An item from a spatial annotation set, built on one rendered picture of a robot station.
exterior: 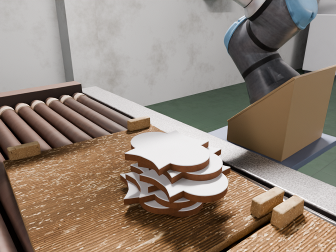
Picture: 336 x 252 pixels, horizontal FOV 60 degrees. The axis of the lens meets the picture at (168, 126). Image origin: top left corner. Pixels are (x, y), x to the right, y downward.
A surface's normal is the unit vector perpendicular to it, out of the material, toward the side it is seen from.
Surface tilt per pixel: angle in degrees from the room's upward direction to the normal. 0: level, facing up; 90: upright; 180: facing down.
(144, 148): 0
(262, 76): 62
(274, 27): 123
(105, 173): 0
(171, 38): 90
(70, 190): 0
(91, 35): 90
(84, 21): 90
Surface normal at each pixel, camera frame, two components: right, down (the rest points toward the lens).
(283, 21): -0.38, 0.74
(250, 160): 0.00, -0.93
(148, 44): 0.63, 0.29
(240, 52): -0.75, 0.31
